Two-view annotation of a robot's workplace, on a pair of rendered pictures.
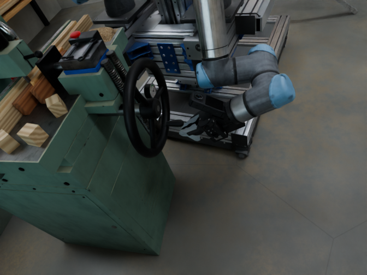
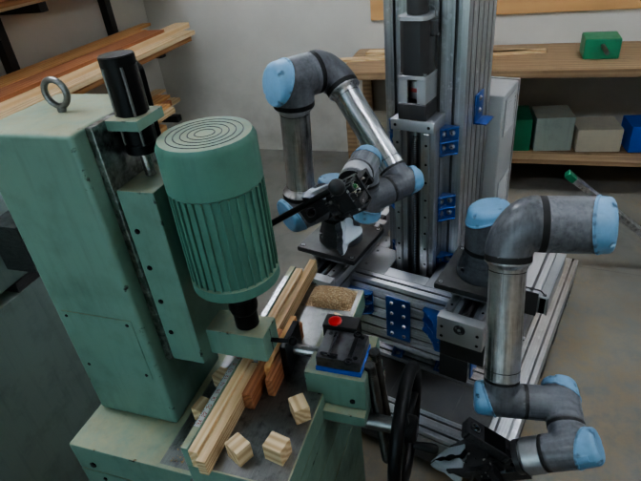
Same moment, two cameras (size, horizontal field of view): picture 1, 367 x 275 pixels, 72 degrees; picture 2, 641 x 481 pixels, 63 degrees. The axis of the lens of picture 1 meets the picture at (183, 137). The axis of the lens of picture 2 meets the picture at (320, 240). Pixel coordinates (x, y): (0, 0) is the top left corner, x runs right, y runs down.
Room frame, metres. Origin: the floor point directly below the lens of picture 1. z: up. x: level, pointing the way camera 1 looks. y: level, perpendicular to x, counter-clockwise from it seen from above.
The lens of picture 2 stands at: (-0.15, 0.25, 1.79)
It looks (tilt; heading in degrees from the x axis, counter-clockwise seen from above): 32 degrees down; 356
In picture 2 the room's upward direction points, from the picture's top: 7 degrees counter-clockwise
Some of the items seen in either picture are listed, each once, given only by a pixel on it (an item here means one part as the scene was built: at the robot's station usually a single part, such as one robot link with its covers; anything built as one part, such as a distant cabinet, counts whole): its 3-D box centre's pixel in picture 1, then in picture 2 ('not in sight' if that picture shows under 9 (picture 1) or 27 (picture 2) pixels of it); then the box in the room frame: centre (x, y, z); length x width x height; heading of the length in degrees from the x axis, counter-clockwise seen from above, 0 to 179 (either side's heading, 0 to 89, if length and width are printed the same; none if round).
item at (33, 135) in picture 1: (33, 135); (277, 448); (0.50, 0.34, 0.92); 0.04 x 0.04 x 0.04; 54
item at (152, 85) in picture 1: (149, 93); not in sight; (0.87, 0.07, 0.65); 0.06 x 0.04 x 0.08; 155
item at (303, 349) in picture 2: (63, 66); (303, 349); (0.72, 0.26, 0.95); 0.09 x 0.07 x 0.09; 155
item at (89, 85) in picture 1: (96, 73); (343, 367); (0.68, 0.18, 0.91); 0.15 x 0.14 x 0.09; 155
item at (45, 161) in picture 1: (80, 87); (310, 375); (0.72, 0.25, 0.87); 0.61 x 0.30 x 0.06; 155
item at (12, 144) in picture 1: (5, 141); (238, 449); (0.51, 0.41, 0.92); 0.04 x 0.03 x 0.04; 39
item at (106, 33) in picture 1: (97, 33); (331, 294); (0.95, 0.17, 0.91); 0.12 x 0.09 x 0.03; 65
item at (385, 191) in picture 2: not in sight; (370, 198); (1.04, 0.03, 1.14); 0.11 x 0.08 x 0.11; 118
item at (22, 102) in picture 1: (40, 84); (266, 366); (0.72, 0.35, 0.92); 0.21 x 0.02 x 0.04; 155
